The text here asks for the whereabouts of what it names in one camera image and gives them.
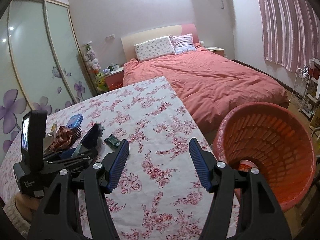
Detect striped pink pillow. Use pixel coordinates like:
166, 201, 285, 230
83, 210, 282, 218
170, 33, 196, 54

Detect bed with coral duvet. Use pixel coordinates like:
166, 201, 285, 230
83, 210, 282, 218
121, 24, 289, 134

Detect hanging plush toys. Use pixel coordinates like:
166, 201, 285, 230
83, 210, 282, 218
84, 41, 109, 93

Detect right nightstand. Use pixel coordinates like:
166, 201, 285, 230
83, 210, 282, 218
206, 47, 225, 57

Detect white wire rack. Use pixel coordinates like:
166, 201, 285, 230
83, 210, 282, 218
290, 66, 310, 112

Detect small dark green packet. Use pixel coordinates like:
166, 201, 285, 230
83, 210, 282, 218
104, 134, 121, 147

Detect blue tissue packet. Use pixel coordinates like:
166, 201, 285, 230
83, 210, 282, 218
66, 114, 83, 129

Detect pink left nightstand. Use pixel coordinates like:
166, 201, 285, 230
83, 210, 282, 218
104, 67, 124, 91

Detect floral white pillow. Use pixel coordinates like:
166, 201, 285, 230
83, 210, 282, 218
134, 36, 175, 62

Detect glass sliding wardrobe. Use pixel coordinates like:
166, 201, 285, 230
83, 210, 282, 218
1, 0, 93, 157

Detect pink curtain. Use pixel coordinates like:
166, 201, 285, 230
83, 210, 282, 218
258, 0, 319, 73

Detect orange plastic laundry basket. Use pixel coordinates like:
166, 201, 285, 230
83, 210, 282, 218
213, 102, 316, 212

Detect floral pink tablecloth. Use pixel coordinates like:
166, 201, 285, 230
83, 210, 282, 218
0, 76, 241, 240

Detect cluttered shelf rack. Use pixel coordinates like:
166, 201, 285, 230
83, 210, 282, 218
302, 58, 319, 121

